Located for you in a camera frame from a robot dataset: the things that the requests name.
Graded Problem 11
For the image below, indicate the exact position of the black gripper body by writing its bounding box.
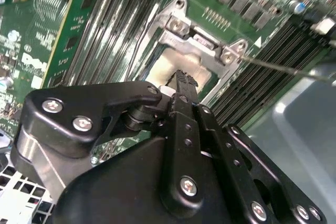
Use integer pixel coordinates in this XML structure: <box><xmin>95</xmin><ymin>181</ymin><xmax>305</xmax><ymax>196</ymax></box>
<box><xmin>51</xmin><ymin>134</ymin><xmax>246</xmax><ymax>224</ymax></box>

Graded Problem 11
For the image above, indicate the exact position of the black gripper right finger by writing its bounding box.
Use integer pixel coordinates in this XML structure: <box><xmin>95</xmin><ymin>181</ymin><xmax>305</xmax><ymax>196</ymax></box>
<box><xmin>184</xmin><ymin>72</ymin><xmax>328</xmax><ymax>224</ymax></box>

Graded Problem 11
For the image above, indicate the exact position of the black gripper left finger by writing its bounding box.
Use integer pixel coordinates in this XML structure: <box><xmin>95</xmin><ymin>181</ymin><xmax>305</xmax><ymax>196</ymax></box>
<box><xmin>11</xmin><ymin>70</ymin><xmax>206</xmax><ymax>212</ymax></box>

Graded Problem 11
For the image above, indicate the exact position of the wire locking lever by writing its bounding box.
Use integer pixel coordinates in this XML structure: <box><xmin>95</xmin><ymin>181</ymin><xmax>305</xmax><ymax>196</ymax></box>
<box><xmin>124</xmin><ymin>28</ymin><xmax>148</xmax><ymax>80</ymax></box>
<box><xmin>239</xmin><ymin>55</ymin><xmax>336</xmax><ymax>83</ymax></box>

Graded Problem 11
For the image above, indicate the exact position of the silver CPU plate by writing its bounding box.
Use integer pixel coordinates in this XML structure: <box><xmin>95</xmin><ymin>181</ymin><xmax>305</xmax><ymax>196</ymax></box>
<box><xmin>145</xmin><ymin>52</ymin><xmax>215</xmax><ymax>98</ymax></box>

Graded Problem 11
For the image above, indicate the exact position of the metal socket cover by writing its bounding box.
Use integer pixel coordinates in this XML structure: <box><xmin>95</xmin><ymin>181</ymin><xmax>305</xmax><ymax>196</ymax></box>
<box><xmin>143</xmin><ymin>28</ymin><xmax>232</xmax><ymax>104</ymax></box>

